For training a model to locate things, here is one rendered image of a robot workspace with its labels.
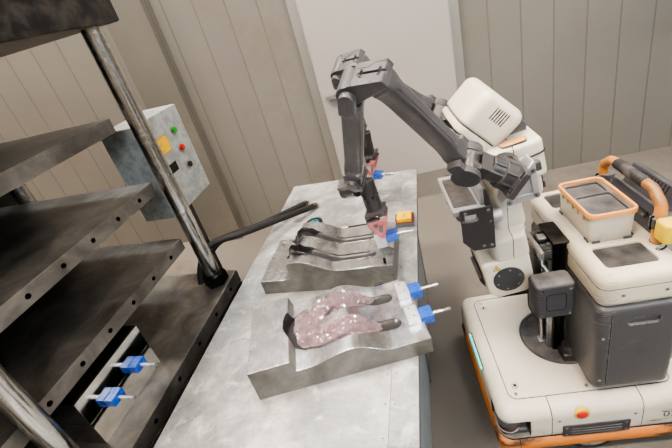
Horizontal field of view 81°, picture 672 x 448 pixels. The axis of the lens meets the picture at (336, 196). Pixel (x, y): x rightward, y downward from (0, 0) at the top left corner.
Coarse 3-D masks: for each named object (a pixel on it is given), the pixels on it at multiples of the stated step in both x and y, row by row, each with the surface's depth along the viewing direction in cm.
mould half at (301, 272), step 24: (288, 240) 166; (312, 240) 149; (288, 264) 139; (312, 264) 138; (336, 264) 140; (360, 264) 136; (384, 264) 132; (264, 288) 147; (288, 288) 145; (312, 288) 143
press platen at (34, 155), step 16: (64, 128) 136; (80, 128) 127; (96, 128) 126; (112, 128) 132; (0, 144) 141; (16, 144) 131; (32, 144) 123; (48, 144) 115; (64, 144) 114; (80, 144) 119; (0, 160) 112; (16, 160) 106; (32, 160) 105; (48, 160) 109; (64, 160) 114; (0, 176) 97; (16, 176) 100; (32, 176) 104; (0, 192) 96
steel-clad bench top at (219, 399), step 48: (336, 192) 208; (384, 192) 195; (240, 288) 156; (240, 336) 132; (192, 384) 120; (240, 384) 115; (336, 384) 107; (384, 384) 104; (192, 432) 106; (240, 432) 102; (288, 432) 99; (336, 432) 96; (384, 432) 93
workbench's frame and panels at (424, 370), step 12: (420, 252) 227; (420, 264) 216; (420, 276) 206; (420, 300) 189; (420, 360) 157; (420, 372) 152; (420, 384) 147; (420, 396) 102; (420, 408) 99; (420, 420) 96; (420, 432) 94; (420, 444) 91
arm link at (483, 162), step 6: (468, 150) 103; (474, 150) 103; (468, 156) 102; (474, 156) 102; (480, 156) 103; (486, 156) 102; (492, 156) 103; (462, 162) 102; (468, 162) 101; (474, 162) 101; (480, 162) 103; (486, 162) 101; (492, 162) 102; (480, 168) 101; (486, 168) 101; (492, 168) 101; (486, 174) 102
